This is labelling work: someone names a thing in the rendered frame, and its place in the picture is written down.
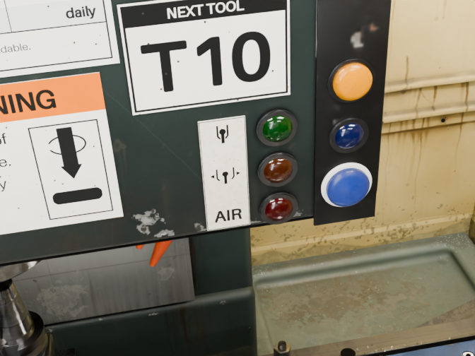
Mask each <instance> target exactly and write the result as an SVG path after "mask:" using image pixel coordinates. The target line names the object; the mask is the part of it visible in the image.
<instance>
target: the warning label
mask: <svg viewBox="0 0 475 356"><path fill-rule="evenodd" d="M122 216H123V211H122V203H121V198H120V194H119V186H118V181H117V173H116V169H115V161H114V156H113V152H112V144H111V139H110V131H109V126H108V122H107V114H106V109H105V101H104V97H103V92H102V84H101V80H100V72H96V73H85V74H79V75H73V76H62V77H56V78H45V79H39V80H33V81H22V82H16V83H5V84H0V235H3V234H8V233H14V232H22V231H28V230H36V229H42V228H47V227H56V226H61V225H70V224H75V223H84V222H89V221H94V220H103V219H108V218H118V217H122Z"/></svg>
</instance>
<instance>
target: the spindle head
mask: <svg viewBox="0 0 475 356"><path fill-rule="evenodd" d="M137 1H149V0H111V5H112V14H113V19H114V24H115V33H116V38H117V47H118V52H119V62H120V63H118V64H106V65H100V66H89V67H83V68H77V69H66V70H60V71H49V72H43V73H32V74H25V75H19V76H9V77H2V78H0V84H5V83H16V82H22V81H33V80H39V79H45V78H56V77H62V76H73V75H79V74H85V73H96V72H100V80H101V84H102V92H103V97H104V101H105V109H106V114H107V122H108V126H109V131H110V139H111V144H112V152H113V156H114V161H115V169H116V173H117V181H118V186H119V194H120V198H121V203H122V211H123V216H122V217H118V218H108V219H103V220H94V221H89V222H80V223H75V224H70V225H61V226H56V227H47V228H42V229H36V230H28V231H22V232H14V233H8V234H3V235H0V267H1V266H10V265H14V264H19V263H27V262H33V261H41V260H46V259H55V258H60V257H65V256H73V255H79V254H87V253H92V252H97V251H106V250H111V249H119V248H124V247H132V246H138V245H142V244H151V243H156V242H165V241H170V240H175V239H184V238H188V237H197V236H202V235H211V234H216V233H220V232H229V231H234V230H243V229H247V228H253V227H261V226H266V225H272V224H269V223H267V222H265V221H263V220H262V218H261V216H260V214H259V204H260V203H261V201H262V200H263V198H264V197H265V196H267V195H268V194H270V193H273V192H275V191H287V192H289V193H291V194H292V195H294V197H295V198H296V200H297V202H298V209H297V212H296V214H295V215H294V216H293V217H292V218H291V219H290V220H289V221H287V222H286V223H289V222H293V221H299V220H307V219H312V218H314V176H315V86H316V22H317V0H290V86H291V94H290V95H282V96H276V97H266V98H261V99H255V100H245V101H239V102H229V103H223V104H217V105H207V106H201V107H191V108H185V109H175V110H170V111H164V112H154V113H148V114H138V115H133V114H132V108H131V99H130V94H129V84H128V79H127V70H126V64H125V59H124V50H123V45H122V36H121V30H120V25H119V16H118V10H117V4H124V3H131V2H137ZM275 108H284V109H287V110H289V111H291V112H292V113H293V114H294V115H295V118H296V119H297V122H298V130H297V132H296V134H295V135H294V137H293V138H292V139H291V140H290V141H289V142H287V143H286V144H284V145H282V146H268V145H265V144H264V143H262V142H261V141H260V140H259V138H258V136H257V133H256V125H257V122H258V120H259V118H260V117H261V116H262V115H263V114H264V113H265V112H267V111H269V110H270V109H275ZM243 115H245V124H246V140H247V171H248V187H249V202H250V225H242V226H237V227H228V228H223V229H218V230H209V231H207V225H206V209H205V201H204V185H203V177H202V169H201V153H200V145H199V130H198V121H206V120H212V119H222V118H228V117H238V116H243ZM276 151H285V152H287V153H290V154H291V155H292V156H293V157H294V158H295V159H296V161H297V164H298V171H297V173H296V176H295V177H294V178H293V179H292V180H291V181H290V182H289V183H287V184H285V185H283V186H277V187H273V186H267V185H265V184H264V183H263V182H262V181H261V180H260V178H259V176H258V173H257V168H258V165H259V163H260V161H261V160H262V159H263V158H264V157H265V156H266V155H268V154H269V153H272V152H276Z"/></svg>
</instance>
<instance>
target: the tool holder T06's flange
mask: <svg viewBox="0 0 475 356"><path fill-rule="evenodd" d="M28 311H29V310H28ZM29 313H30V315H31V317H32V319H33V321H34V323H35V330H34V332H33V334H32V335H31V337H29V339H27V340H26V341H24V342H22V343H20V344H17V345H12V346H4V345H0V356H42V354H43V353H44V352H45V350H46V349H47V344H48V338H47V334H46V331H45V326H44V323H43V320H42V318H41V316H40V315H39V314H37V313H35V312H33V311H29Z"/></svg>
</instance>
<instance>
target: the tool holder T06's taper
mask: <svg viewBox="0 0 475 356"><path fill-rule="evenodd" d="M34 330H35V323H34V321H33V319H32V317H31V315H30V313H29V311H28V309H27V307H26V305H25V303H24V301H23V300H22V298H21V296H20V294H19V292H18V290H17V288H16V286H15V284H14V282H13V281H12V279H9V280H8V285H7V286H6V287H5V288H3V289H0V345H4V346H12V345H17V344H20V343H22V342H24V341H26V340H27V339H29V337H31V335H32V334H33V332H34Z"/></svg>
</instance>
